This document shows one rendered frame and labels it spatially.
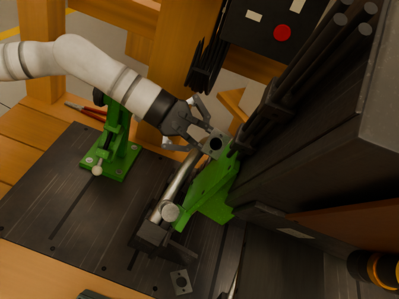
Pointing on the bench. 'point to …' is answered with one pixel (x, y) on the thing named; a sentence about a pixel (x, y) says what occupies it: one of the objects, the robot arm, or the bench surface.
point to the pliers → (87, 111)
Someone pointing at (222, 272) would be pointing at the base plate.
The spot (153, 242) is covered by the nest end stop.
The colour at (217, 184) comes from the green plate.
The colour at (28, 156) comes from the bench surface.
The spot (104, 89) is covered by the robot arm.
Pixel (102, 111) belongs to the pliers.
